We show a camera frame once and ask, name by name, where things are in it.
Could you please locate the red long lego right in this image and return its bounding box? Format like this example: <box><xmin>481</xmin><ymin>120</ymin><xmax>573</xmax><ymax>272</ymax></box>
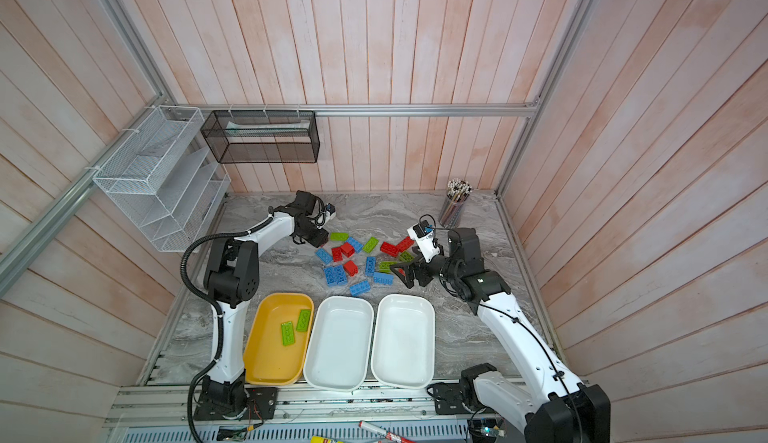
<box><xmin>396</xmin><ymin>237</ymin><xmax>414</xmax><ymax>253</ymax></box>

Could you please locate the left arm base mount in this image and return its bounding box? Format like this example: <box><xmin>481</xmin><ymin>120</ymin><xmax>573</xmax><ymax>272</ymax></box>
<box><xmin>192</xmin><ymin>384</ymin><xmax>278</xmax><ymax>422</ymax></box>

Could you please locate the white wire mesh shelf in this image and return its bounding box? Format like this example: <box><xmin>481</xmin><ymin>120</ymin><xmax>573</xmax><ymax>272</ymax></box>
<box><xmin>94</xmin><ymin>106</ymin><xmax>230</xmax><ymax>253</ymax></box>

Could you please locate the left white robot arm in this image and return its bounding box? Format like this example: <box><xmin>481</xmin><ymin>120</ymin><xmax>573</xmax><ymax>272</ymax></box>
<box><xmin>180</xmin><ymin>191</ymin><xmax>336</xmax><ymax>418</ymax></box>

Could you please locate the red lego brick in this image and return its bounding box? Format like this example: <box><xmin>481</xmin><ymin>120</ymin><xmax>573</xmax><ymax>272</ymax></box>
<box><xmin>331</xmin><ymin>247</ymin><xmax>344</xmax><ymax>262</ymax></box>
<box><xmin>342</xmin><ymin>261</ymin><xmax>359</xmax><ymax>277</ymax></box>
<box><xmin>340</xmin><ymin>242</ymin><xmax>355</xmax><ymax>258</ymax></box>

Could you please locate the yellow plastic bin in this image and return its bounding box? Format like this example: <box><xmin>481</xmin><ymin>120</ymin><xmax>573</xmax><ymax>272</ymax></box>
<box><xmin>244</xmin><ymin>293</ymin><xmax>314</xmax><ymax>387</ymax></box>

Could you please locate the blue lego brick bottom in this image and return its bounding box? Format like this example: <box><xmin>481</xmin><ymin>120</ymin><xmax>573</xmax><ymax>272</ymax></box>
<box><xmin>349</xmin><ymin>280</ymin><xmax>371</xmax><ymax>297</ymax></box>

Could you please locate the red long lego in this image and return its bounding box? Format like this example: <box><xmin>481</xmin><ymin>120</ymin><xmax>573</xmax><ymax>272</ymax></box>
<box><xmin>380</xmin><ymin>242</ymin><xmax>399</xmax><ymax>258</ymax></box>
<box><xmin>396</xmin><ymin>237</ymin><xmax>414</xmax><ymax>253</ymax></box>

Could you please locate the right white plastic bin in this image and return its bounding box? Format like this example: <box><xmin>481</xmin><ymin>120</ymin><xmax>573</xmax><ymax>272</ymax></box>
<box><xmin>370</xmin><ymin>294</ymin><xmax>435</xmax><ymax>389</ymax></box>

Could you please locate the red long lego left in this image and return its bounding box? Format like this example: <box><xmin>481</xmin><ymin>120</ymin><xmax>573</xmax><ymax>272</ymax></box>
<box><xmin>380</xmin><ymin>242</ymin><xmax>399</xmax><ymax>258</ymax></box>

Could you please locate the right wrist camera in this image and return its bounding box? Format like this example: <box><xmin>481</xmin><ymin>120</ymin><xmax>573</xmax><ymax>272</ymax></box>
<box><xmin>407</xmin><ymin>219</ymin><xmax>442</xmax><ymax>263</ymax></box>

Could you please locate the blue lego brick side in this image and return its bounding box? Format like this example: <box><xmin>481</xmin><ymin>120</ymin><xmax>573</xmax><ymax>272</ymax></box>
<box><xmin>372</xmin><ymin>272</ymin><xmax>394</xmax><ymax>286</ymax></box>

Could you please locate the green lego brick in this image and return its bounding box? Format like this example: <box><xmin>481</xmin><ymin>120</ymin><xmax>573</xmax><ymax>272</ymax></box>
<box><xmin>398</xmin><ymin>251</ymin><xmax>414</xmax><ymax>263</ymax></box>
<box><xmin>362</xmin><ymin>237</ymin><xmax>379</xmax><ymax>254</ymax></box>
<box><xmin>295</xmin><ymin>309</ymin><xmax>312</xmax><ymax>333</ymax></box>
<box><xmin>377</xmin><ymin>261</ymin><xmax>396</xmax><ymax>274</ymax></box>
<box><xmin>330</xmin><ymin>232</ymin><xmax>349</xmax><ymax>242</ymax></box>
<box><xmin>280</xmin><ymin>321</ymin><xmax>296</xmax><ymax>347</ymax></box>

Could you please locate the aluminium frame rail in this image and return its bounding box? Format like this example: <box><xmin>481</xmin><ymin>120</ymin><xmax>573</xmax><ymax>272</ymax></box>
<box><xmin>101</xmin><ymin>376</ymin><xmax>595</xmax><ymax>429</ymax></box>

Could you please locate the middle white plastic bin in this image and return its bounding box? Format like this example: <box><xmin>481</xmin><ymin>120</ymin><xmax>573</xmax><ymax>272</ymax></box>
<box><xmin>303</xmin><ymin>296</ymin><xmax>374</xmax><ymax>392</ymax></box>

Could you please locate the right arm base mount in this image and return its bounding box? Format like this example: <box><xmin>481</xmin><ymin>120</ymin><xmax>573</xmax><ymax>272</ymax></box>
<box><xmin>426</xmin><ymin>382</ymin><xmax>478</xmax><ymax>415</ymax></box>

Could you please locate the black mesh wall basket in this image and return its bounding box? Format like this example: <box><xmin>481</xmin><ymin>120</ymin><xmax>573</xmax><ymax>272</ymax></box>
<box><xmin>201</xmin><ymin>109</ymin><xmax>321</xmax><ymax>164</ymax></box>

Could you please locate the metal pencil cup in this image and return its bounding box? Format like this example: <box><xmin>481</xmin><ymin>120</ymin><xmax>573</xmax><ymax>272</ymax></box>
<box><xmin>439</xmin><ymin>179</ymin><xmax>473</xmax><ymax>228</ymax></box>

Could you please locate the white plastic bin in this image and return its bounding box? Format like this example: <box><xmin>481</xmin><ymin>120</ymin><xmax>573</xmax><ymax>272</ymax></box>
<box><xmin>303</xmin><ymin>296</ymin><xmax>374</xmax><ymax>392</ymax></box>
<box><xmin>370</xmin><ymin>294</ymin><xmax>435</xmax><ymax>389</ymax></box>

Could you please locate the red marker pen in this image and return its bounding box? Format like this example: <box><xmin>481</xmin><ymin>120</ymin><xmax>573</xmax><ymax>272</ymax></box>
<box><xmin>358</xmin><ymin>421</ymin><xmax>414</xmax><ymax>443</ymax></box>

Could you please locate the blue lego brick upright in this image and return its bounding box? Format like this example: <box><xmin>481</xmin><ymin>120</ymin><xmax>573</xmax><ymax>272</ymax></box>
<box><xmin>364</xmin><ymin>257</ymin><xmax>376</xmax><ymax>277</ymax></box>

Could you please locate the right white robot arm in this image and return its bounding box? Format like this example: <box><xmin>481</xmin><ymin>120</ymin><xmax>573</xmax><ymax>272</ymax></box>
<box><xmin>391</xmin><ymin>220</ymin><xmax>611</xmax><ymax>442</ymax></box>

